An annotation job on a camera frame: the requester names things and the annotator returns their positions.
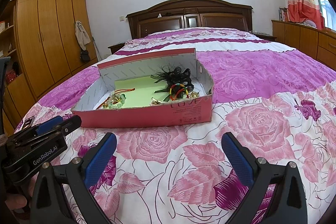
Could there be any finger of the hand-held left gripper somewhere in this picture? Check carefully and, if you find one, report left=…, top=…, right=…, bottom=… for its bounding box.
left=16, top=115, right=82, bottom=146
left=16, top=116, right=63, bottom=140

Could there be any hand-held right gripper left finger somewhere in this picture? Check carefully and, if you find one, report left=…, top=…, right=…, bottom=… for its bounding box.
left=30, top=132, right=118, bottom=224

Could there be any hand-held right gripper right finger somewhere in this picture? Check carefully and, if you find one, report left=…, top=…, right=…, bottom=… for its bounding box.
left=221, top=132, right=308, bottom=224

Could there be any pink cardboard box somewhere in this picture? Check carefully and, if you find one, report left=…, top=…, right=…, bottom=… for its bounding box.
left=71, top=48, right=213, bottom=128

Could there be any red cord bead bracelet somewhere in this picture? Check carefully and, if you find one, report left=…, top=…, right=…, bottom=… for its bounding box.
left=96, top=87, right=135, bottom=110

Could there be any rainbow braided cord bracelet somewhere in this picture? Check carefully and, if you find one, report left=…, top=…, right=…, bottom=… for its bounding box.
left=168, top=84, right=195, bottom=102

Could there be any black feather hair accessory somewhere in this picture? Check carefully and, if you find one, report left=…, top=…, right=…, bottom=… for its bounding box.
left=151, top=67, right=198, bottom=94

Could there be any person's left hand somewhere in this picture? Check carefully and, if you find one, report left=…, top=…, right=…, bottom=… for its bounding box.
left=5, top=177, right=34, bottom=214

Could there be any black smartphone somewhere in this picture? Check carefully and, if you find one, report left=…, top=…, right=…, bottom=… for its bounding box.
left=22, top=116, right=35, bottom=130

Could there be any wooden open shelf unit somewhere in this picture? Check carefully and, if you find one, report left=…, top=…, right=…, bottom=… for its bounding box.
left=0, top=0, right=37, bottom=135

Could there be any red box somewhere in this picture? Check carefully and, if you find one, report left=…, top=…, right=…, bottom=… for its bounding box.
left=5, top=70, right=17, bottom=83

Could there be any light green paper sheet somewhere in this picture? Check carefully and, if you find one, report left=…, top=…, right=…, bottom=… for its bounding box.
left=114, top=74, right=174, bottom=109

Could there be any thin leaning stick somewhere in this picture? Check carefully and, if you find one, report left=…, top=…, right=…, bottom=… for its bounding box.
left=92, top=36, right=101, bottom=60

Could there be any dark wooden nightstand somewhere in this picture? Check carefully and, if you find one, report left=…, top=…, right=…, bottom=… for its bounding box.
left=249, top=30, right=277, bottom=41
left=108, top=42, right=126, bottom=54

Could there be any hanging beige cloth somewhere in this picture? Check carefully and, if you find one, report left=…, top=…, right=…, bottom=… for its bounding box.
left=75, top=21, right=91, bottom=51

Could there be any pink floral quilt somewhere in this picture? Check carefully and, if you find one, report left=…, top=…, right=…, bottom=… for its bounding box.
left=14, top=27, right=336, bottom=224

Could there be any wooden wardrobe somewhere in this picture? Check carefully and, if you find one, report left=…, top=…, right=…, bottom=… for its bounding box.
left=16, top=0, right=99, bottom=98

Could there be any wooden sideboard cabinet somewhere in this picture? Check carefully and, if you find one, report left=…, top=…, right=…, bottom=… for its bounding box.
left=271, top=19, right=336, bottom=64

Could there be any dark wooden headboard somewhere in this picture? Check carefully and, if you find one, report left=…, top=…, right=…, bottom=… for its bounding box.
left=126, top=0, right=254, bottom=39

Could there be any barred window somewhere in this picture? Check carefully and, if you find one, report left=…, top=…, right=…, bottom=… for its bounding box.
left=314, top=0, right=336, bottom=30

